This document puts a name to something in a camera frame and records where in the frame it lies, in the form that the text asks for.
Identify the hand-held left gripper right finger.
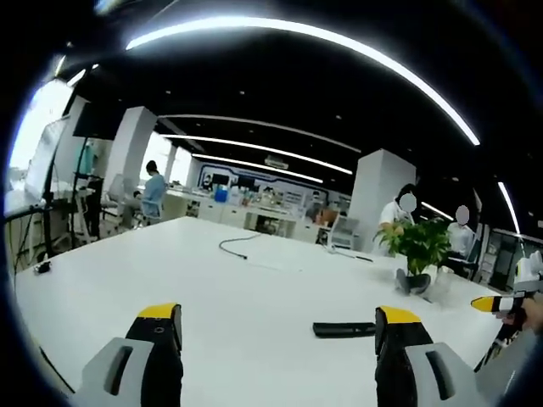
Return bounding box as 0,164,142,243
374,305,490,407

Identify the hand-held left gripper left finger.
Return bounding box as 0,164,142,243
70,303,184,407

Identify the black remote control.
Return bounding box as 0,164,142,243
312,321,378,339

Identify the person's right hand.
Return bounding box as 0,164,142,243
520,293,543,332

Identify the black curved object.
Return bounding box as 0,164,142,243
395,267,433,296

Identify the green potted plant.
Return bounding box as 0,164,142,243
374,218,454,282

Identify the white office chair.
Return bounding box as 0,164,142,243
327,215,362,252

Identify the black tripod stand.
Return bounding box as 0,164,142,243
25,135,92,259

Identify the white projection screen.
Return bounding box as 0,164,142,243
24,117,70,203

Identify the long ceiling light strip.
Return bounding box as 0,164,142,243
125,15,482,147

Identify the grey cable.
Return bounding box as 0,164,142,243
218,232,262,260

